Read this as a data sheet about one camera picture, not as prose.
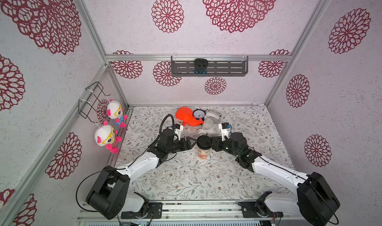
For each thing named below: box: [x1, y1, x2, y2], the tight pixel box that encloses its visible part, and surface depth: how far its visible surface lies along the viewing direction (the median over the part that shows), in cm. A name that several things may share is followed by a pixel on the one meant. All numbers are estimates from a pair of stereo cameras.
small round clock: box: [192, 109, 206, 122], surface depth 115 cm
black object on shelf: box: [193, 58, 209, 75], surface depth 91 cm
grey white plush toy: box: [197, 109, 223, 137], surface depth 99 cm
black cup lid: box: [196, 134, 212, 150], surface depth 80 cm
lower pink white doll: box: [94, 124, 122, 154], surface depth 82 cm
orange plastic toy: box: [175, 106, 204, 127], surface depth 108 cm
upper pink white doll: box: [102, 99, 129, 128], surface depth 97 cm
